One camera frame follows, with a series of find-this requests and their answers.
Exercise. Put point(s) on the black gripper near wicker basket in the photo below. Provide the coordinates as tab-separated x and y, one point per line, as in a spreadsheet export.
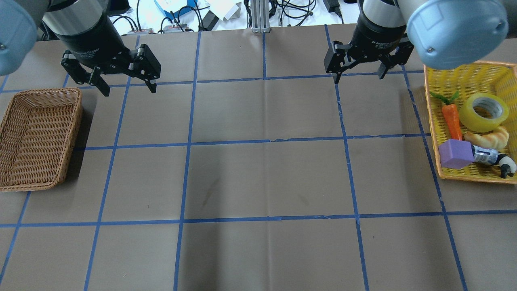
91	42

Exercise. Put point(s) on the black white panda toy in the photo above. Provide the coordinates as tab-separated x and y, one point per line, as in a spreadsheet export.
507	166

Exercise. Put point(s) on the small battery can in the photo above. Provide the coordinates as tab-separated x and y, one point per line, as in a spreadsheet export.
484	155

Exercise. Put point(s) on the brown wicker basket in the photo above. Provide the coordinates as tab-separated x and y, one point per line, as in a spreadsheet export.
38	135

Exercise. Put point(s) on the toy croissant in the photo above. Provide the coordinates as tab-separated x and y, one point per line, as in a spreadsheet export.
497	139

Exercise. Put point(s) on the blue white box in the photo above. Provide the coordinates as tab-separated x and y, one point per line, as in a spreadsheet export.
172	7

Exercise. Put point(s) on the toy carrot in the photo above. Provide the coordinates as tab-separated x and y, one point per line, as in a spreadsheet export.
450	114

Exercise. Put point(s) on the robot arm over yellow basket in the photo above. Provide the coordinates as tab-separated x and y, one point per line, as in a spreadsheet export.
444	33

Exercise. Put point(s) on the yellow plastic basket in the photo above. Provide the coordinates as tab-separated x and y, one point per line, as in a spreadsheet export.
493	77

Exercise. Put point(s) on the purple cube block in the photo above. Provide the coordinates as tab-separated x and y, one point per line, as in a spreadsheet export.
456	154

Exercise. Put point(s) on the black power adapter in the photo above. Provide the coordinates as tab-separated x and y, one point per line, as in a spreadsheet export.
208	22

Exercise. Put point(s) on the black gripper near yellow basket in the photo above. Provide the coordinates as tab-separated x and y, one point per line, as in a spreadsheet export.
373	36

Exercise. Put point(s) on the robot arm over wicker basket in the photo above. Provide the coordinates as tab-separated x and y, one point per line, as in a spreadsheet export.
20	19

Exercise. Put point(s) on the aluminium frame post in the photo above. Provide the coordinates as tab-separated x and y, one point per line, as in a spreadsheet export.
259	13

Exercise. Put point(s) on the yellow tape roll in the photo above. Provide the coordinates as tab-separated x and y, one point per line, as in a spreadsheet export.
483	112

